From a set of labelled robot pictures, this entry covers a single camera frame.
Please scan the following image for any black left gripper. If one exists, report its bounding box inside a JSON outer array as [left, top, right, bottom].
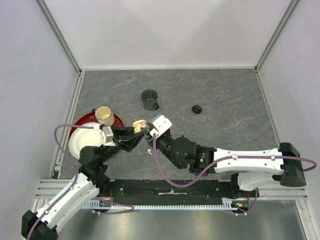
[[98, 124, 145, 163]]

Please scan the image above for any beige earbuds charging case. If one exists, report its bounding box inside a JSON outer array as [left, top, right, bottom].
[[132, 119, 147, 134]]

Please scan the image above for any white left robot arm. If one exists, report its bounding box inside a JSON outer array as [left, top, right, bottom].
[[21, 123, 144, 240]]

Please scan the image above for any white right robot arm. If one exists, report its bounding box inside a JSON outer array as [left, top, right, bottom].
[[141, 123, 307, 197]]

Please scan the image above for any black earbuds charging case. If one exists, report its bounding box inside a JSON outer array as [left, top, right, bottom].
[[191, 105, 202, 115]]

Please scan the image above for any beige ceramic cup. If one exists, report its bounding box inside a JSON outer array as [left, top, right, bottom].
[[94, 106, 115, 126]]

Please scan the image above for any dark green mug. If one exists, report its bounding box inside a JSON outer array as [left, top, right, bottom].
[[140, 89, 159, 111]]

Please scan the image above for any red round tray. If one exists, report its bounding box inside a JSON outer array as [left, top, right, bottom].
[[75, 112, 125, 127]]

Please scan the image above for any white ceramic plate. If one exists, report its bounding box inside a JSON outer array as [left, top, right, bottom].
[[68, 122, 106, 160]]

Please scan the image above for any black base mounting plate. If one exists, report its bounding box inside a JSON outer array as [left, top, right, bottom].
[[98, 179, 246, 206]]

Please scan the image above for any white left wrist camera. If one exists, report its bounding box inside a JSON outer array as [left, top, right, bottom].
[[101, 126, 116, 146]]

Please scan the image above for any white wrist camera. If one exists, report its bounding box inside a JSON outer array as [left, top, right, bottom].
[[101, 126, 116, 146], [150, 115, 172, 138]]

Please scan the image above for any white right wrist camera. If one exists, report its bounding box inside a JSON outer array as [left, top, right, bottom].
[[150, 115, 172, 138]]

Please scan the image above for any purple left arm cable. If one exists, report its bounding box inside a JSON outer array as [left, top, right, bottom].
[[26, 123, 101, 240]]

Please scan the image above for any white slotted cable duct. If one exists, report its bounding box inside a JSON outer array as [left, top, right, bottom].
[[81, 199, 238, 211]]

